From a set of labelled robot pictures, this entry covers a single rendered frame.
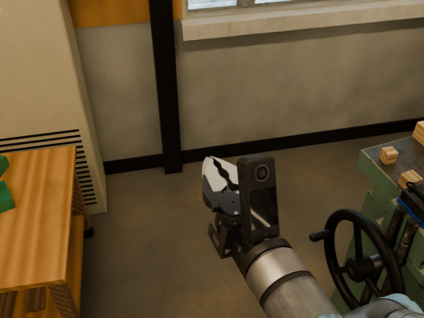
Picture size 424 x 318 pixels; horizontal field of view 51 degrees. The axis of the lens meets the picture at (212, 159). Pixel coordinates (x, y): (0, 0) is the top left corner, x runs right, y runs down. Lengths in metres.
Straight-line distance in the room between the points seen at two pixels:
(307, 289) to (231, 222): 0.14
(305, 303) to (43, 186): 1.38
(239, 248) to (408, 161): 0.77
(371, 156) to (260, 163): 0.75
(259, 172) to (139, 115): 1.79
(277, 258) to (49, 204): 1.25
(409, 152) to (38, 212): 1.22
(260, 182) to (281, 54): 1.78
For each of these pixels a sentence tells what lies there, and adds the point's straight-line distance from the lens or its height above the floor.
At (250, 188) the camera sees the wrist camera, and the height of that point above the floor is 1.30.
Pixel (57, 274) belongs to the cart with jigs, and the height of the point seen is 0.53.
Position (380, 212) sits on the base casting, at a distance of 1.32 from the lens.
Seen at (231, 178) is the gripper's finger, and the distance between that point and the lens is 0.67.
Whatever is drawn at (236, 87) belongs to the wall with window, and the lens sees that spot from 2.34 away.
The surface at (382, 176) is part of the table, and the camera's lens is 1.27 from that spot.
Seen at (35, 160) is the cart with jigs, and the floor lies 0.53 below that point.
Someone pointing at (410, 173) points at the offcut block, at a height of 0.93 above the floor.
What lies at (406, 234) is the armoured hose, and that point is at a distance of 1.07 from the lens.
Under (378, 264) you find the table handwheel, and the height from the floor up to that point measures 0.82.
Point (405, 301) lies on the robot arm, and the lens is 0.70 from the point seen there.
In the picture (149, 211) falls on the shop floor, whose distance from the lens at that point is 2.32.
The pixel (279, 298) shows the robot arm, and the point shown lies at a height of 1.24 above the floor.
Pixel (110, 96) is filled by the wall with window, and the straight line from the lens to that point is 2.26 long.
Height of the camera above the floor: 1.70
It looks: 41 degrees down
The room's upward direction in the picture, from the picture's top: straight up
